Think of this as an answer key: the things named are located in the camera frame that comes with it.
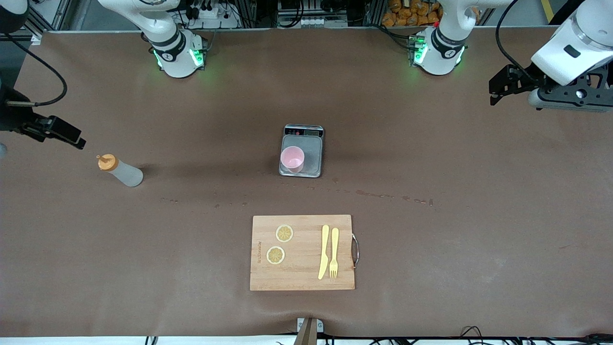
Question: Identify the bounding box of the translucent sauce bottle orange cap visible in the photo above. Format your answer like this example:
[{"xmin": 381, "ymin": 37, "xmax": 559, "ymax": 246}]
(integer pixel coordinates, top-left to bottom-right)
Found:
[{"xmin": 96, "ymin": 154, "xmax": 144, "ymax": 187}]

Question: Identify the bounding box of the pink plastic cup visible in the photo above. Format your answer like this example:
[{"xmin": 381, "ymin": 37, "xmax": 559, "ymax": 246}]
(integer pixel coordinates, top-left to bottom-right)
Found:
[{"xmin": 280, "ymin": 146, "xmax": 305, "ymax": 174}]

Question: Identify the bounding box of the orange snack packets pile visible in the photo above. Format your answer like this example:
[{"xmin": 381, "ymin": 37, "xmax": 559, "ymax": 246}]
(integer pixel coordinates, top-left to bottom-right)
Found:
[{"xmin": 382, "ymin": 0, "xmax": 443, "ymax": 27}]

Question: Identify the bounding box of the brown table mat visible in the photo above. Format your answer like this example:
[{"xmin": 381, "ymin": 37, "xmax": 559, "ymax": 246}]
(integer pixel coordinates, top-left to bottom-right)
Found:
[{"xmin": 0, "ymin": 26, "xmax": 613, "ymax": 338}]

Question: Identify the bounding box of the white power strip with plugs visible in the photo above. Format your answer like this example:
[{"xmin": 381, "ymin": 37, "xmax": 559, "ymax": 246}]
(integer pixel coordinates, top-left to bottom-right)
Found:
[{"xmin": 189, "ymin": 4, "xmax": 240, "ymax": 29}]

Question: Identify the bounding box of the white connector strip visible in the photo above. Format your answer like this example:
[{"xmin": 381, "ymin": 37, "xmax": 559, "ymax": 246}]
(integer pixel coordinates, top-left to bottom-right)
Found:
[{"xmin": 279, "ymin": 17, "xmax": 348, "ymax": 28}]

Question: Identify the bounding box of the grey digital kitchen scale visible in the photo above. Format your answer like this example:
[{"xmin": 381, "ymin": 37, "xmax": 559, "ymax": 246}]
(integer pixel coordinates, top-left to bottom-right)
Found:
[{"xmin": 279, "ymin": 124, "xmax": 325, "ymax": 178}]

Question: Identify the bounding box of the black electronics box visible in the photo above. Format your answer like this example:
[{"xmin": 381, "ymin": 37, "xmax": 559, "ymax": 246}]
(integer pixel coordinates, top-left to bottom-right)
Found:
[{"xmin": 278, "ymin": 0, "xmax": 350, "ymax": 17}]

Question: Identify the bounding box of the yellow plastic fork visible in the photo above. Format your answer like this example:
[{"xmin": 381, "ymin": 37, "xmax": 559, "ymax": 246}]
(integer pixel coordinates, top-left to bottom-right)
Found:
[{"xmin": 329, "ymin": 228, "xmax": 340, "ymax": 279}]

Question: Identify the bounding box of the wooden cutting board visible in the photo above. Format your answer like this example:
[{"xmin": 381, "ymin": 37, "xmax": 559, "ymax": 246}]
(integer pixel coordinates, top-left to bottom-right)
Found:
[{"xmin": 250, "ymin": 214, "xmax": 360, "ymax": 291}]

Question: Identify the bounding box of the yellow plastic knife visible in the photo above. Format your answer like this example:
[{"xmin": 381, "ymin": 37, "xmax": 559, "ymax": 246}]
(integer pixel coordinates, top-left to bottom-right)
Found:
[{"xmin": 318, "ymin": 225, "xmax": 330, "ymax": 280}]

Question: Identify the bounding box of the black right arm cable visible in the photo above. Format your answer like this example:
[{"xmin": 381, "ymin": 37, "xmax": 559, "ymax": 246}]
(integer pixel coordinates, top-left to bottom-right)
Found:
[{"xmin": 0, "ymin": 34, "xmax": 68, "ymax": 107}]

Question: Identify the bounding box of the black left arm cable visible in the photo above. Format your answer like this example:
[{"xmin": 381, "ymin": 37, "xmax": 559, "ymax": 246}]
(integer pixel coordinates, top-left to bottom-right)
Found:
[{"xmin": 495, "ymin": 0, "xmax": 537, "ymax": 73}]

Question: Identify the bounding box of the aluminium frame post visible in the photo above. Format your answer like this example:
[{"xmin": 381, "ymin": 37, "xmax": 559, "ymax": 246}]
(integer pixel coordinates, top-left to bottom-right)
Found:
[{"xmin": 26, "ymin": 0, "xmax": 72, "ymax": 34}]

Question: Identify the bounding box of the black arm base cable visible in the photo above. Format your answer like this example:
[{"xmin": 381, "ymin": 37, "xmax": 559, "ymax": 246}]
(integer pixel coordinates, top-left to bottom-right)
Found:
[{"xmin": 376, "ymin": 23, "xmax": 413, "ymax": 51}]

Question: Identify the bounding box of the black looped floor cable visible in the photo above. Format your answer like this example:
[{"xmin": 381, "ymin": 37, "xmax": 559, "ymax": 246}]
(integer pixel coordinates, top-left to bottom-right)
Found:
[{"xmin": 460, "ymin": 326, "xmax": 484, "ymax": 345}]

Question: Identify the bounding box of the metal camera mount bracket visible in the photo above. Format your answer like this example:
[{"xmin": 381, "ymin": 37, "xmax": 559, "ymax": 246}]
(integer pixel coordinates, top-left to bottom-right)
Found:
[{"xmin": 296, "ymin": 317, "xmax": 324, "ymax": 345}]

